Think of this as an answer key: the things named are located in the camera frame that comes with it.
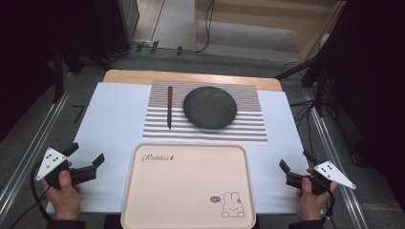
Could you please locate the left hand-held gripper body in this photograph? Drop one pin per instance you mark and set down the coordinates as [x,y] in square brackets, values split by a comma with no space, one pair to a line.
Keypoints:
[51,162]

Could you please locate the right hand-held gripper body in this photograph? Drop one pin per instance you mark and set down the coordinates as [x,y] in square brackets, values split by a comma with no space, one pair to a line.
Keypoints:
[332,174]

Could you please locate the person's right hand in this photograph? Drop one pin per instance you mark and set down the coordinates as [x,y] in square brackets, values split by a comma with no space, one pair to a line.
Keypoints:
[310,202]

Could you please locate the person's left hand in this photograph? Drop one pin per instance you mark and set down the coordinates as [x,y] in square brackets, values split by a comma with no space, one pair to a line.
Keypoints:
[65,195]

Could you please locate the white table sheet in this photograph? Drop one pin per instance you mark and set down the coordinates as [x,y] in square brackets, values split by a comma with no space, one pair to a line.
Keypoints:
[117,114]

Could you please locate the striped placemat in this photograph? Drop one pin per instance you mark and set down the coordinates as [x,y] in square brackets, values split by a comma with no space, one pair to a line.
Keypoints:
[159,127]

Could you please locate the black metal stand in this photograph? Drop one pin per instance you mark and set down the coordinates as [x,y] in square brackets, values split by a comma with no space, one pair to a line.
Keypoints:
[58,70]
[320,86]

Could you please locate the pink tray with rabbit print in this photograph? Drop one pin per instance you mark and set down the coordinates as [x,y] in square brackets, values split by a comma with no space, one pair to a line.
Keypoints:
[181,187]

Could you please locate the wooden table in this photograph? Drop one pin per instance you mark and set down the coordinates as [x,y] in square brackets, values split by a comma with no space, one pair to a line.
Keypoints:
[133,76]

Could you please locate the dark round plate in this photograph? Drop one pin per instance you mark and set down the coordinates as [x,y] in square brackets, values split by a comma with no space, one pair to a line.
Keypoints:
[210,107]

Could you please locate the dark cabinet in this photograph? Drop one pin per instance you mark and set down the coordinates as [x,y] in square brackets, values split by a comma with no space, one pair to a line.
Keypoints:
[117,25]

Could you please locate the wooden shelf unit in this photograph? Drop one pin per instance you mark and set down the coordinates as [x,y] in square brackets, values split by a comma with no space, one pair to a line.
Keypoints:
[254,22]

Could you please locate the metal floor rail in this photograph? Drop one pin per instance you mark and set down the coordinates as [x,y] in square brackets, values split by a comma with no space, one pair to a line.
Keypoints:
[35,140]
[334,152]

